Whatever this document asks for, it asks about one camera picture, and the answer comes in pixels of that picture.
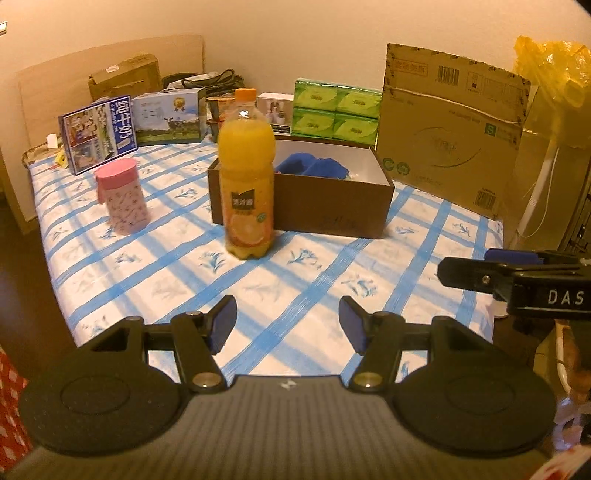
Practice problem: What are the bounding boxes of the closed brown shipping box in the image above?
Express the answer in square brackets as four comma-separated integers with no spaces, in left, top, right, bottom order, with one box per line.
[89,53,162,102]

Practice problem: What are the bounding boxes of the yellow plastic bag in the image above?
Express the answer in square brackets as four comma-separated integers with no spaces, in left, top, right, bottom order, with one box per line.
[514,36,591,148]

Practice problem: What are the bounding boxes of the stack of green tissue packs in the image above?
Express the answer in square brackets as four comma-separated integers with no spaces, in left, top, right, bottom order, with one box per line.
[291,78,383,141]

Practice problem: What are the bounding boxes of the blue milk carton box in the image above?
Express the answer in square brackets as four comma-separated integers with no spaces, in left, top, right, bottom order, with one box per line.
[58,95,137,175]

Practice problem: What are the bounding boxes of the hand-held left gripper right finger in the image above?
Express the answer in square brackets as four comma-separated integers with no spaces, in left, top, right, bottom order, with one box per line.
[338,295,492,393]

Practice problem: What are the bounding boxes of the small white product box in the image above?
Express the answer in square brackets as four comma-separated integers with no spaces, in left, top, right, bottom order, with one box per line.
[257,92,295,136]

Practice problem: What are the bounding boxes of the large flattened cardboard box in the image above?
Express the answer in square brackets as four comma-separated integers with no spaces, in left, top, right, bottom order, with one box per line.
[375,43,532,221]

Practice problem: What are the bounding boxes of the orange juice bottle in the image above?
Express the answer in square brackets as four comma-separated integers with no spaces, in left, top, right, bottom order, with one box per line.
[217,88,277,260]

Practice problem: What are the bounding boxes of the blue towel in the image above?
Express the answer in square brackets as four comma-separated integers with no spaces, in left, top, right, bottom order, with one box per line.
[276,151,350,180]

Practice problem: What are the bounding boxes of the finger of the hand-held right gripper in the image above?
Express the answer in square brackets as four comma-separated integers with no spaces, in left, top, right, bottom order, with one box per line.
[436,256,515,298]
[485,248,580,267]

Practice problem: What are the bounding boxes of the brown cardboard box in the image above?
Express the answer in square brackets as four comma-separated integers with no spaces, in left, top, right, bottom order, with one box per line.
[207,140,395,240]

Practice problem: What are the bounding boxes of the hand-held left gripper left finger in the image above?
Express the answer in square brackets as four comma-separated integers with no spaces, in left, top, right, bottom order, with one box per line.
[85,294,238,393]

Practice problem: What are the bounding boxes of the black bag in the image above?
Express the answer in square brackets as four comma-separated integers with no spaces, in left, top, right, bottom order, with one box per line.
[161,69,245,90]

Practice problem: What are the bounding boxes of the landscape print milk box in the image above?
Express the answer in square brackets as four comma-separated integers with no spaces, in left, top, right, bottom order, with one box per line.
[133,87,208,147]

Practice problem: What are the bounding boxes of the wooden headboard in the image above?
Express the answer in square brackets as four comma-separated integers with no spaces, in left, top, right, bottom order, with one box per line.
[17,34,205,139]

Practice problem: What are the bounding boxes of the pink lidded cup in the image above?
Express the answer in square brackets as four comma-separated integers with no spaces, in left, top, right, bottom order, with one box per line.
[93,159,151,235]

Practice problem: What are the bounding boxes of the blue checked bedsheet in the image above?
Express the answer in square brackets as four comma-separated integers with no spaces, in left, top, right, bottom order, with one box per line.
[28,134,504,377]

